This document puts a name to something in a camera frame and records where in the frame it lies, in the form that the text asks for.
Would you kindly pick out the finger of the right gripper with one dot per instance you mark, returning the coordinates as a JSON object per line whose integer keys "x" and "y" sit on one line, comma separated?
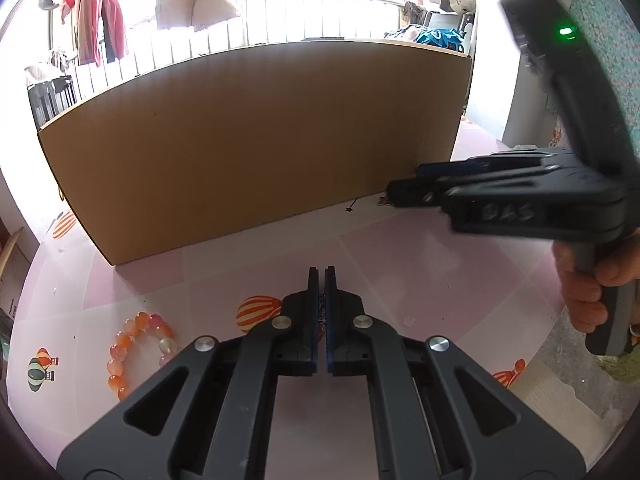
{"x": 528, "y": 188}
{"x": 500, "y": 161}

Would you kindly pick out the red hanging garment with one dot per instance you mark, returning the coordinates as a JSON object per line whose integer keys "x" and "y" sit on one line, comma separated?
{"x": 95, "y": 17}

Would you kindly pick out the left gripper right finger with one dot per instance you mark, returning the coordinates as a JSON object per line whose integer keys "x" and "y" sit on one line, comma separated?
{"x": 436, "y": 413}

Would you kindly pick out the right hand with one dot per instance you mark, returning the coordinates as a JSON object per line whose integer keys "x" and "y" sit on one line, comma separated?
{"x": 582, "y": 293}

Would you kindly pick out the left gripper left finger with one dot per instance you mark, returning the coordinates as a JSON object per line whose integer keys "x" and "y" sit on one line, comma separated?
{"x": 207, "y": 413}

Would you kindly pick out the open cardboard box with clothes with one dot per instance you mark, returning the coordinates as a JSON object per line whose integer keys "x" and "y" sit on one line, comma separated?
{"x": 14, "y": 267}

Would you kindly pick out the large brown cardboard box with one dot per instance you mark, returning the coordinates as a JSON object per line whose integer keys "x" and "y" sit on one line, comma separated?
{"x": 232, "y": 140}

